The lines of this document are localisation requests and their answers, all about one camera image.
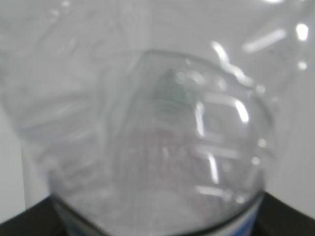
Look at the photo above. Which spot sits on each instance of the clear plastic water bottle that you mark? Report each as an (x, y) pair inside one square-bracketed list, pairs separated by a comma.
[(153, 117)]

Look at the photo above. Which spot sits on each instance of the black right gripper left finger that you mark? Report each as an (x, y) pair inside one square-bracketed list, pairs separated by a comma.
[(41, 219)]

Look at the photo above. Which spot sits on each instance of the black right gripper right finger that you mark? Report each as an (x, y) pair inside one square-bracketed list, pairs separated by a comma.
[(276, 218)]

